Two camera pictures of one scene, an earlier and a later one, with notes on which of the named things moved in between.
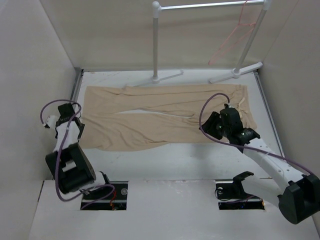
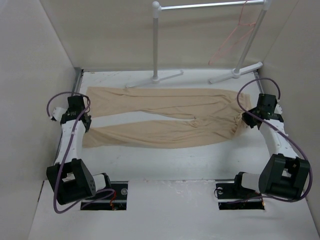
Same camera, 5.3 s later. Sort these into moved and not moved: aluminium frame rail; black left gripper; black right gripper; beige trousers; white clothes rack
Moved: black left gripper; black right gripper; beige trousers
Not moved: aluminium frame rail; white clothes rack
